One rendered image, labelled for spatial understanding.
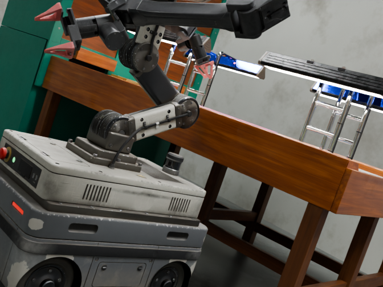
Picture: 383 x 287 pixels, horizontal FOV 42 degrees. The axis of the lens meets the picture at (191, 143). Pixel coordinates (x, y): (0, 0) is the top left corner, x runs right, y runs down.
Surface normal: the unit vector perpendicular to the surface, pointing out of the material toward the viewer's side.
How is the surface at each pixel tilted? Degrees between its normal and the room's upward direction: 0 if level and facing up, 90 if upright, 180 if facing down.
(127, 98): 90
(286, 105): 90
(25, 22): 90
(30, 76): 90
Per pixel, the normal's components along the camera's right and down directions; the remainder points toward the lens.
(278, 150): -0.61, -0.15
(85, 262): 0.63, 0.29
